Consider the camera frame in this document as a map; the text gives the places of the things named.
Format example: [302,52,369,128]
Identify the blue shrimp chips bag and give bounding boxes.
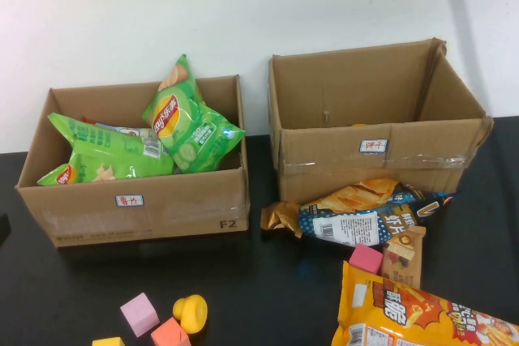
[298,177,457,248]

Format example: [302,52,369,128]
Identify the cardboard box marked F2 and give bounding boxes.
[15,74,251,248]

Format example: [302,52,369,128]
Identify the red white shrimp cracker bag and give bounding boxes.
[80,115,141,137]

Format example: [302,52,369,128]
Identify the yellow foam cube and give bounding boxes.
[91,336,127,346]

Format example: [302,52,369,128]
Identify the green Lay's cucumber chips bag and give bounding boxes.
[141,53,247,175]

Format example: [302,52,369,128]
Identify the black table mat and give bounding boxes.
[0,114,519,346]

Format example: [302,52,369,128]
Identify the golden brown snack wrapper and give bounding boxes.
[260,201,304,240]

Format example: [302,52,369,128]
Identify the taped cardboard box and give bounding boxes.
[267,36,495,205]

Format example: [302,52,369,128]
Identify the orange foam cube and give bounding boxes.
[150,316,191,346]

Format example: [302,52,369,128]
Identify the orange fries snack bag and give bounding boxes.
[330,260,519,346]

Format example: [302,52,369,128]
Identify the light pink foam cube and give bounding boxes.
[119,292,161,338]

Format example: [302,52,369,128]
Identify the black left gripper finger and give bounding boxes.
[0,212,11,248]

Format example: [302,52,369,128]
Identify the green Lay's potato chips bag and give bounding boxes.
[36,113,176,187]

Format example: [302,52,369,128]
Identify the hot pink foam cube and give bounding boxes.
[348,243,384,276]

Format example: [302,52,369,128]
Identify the brown wafer bar packet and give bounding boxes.
[380,224,427,290]

